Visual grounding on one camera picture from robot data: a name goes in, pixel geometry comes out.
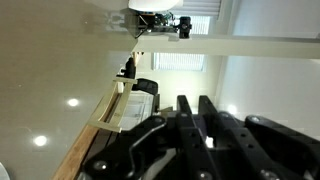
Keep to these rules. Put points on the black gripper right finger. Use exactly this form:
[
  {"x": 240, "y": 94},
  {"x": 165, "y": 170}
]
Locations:
[{"x": 263, "y": 149}]

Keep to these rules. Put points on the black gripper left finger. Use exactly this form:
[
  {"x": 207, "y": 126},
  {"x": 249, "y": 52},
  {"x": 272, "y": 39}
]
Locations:
[{"x": 138, "y": 149}]

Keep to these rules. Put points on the white mug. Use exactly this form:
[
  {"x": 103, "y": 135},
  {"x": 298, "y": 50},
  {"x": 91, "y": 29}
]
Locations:
[{"x": 159, "y": 165}]

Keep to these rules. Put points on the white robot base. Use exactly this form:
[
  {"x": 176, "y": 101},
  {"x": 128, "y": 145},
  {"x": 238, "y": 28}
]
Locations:
[{"x": 154, "y": 5}]

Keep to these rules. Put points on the white bowl with trail mix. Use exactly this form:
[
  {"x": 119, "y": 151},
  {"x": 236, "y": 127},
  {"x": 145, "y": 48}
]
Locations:
[{"x": 3, "y": 173}]

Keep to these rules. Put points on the cream wooden chair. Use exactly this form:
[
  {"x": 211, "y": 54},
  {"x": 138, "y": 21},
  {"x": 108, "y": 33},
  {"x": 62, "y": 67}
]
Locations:
[{"x": 109, "y": 111}]

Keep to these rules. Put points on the black camera tripod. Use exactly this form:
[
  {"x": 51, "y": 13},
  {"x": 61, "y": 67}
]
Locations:
[{"x": 164, "y": 23}]

